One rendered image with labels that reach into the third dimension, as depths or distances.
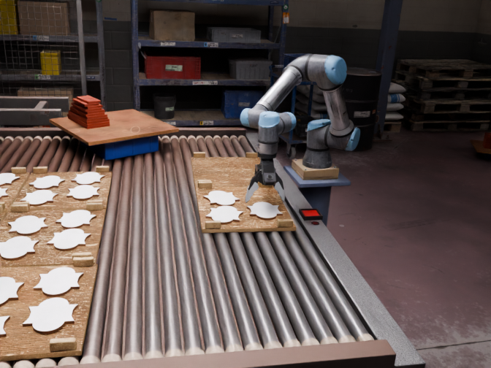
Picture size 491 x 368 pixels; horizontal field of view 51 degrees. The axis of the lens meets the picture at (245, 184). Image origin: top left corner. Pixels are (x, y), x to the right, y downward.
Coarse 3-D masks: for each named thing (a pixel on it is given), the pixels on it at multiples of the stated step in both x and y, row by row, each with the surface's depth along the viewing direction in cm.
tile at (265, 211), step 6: (258, 204) 206; (264, 204) 207; (270, 204) 207; (252, 210) 201; (258, 210) 201; (264, 210) 201; (270, 210) 202; (276, 210) 202; (258, 216) 197; (264, 216) 196; (270, 216) 196
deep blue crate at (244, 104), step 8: (224, 88) 655; (232, 88) 688; (240, 88) 690; (248, 88) 692; (256, 88) 693; (224, 96) 663; (232, 96) 653; (240, 96) 655; (248, 96) 656; (256, 96) 658; (224, 104) 659; (232, 104) 657; (240, 104) 658; (248, 104) 660; (224, 112) 661; (232, 112) 661; (240, 112) 662
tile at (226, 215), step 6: (210, 210) 201; (216, 210) 199; (222, 210) 199; (228, 210) 200; (234, 210) 200; (210, 216) 194; (216, 216) 194; (222, 216) 194; (228, 216) 195; (234, 216) 195; (222, 222) 190; (228, 222) 191
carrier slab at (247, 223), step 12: (204, 192) 218; (228, 192) 220; (240, 192) 220; (264, 192) 222; (276, 192) 222; (204, 204) 206; (240, 204) 208; (252, 204) 209; (276, 204) 210; (204, 216) 196; (240, 216) 198; (252, 216) 198; (276, 216) 199; (288, 216) 200; (204, 228) 187; (228, 228) 188; (240, 228) 188; (252, 228) 189; (264, 228) 190; (276, 228) 190; (288, 228) 191
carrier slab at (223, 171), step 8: (192, 160) 257; (200, 160) 257; (208, 160) 258; (216, 160) 259; (224, 160) 259; (232, 160) 260; (240, 160) 260; (248, 160) 261; (256, 160) 262; (192, 168) 246; (200, 168) 246; (208, 168) 247; (216, 168) 247; (224, 168) 248; (232, 168) 249; (240, 168) 249; (248, 168) 250; (200, 176) 236; (208, 176) 237; (216, 176) 237; (224, 176) 238; (232, 176) 238; (240, 176) 239; (248, 176) 239; (216, 184) 228; (224, 184) 228; (232, 184) 229; (240, 184) 229; (248, 184) 230
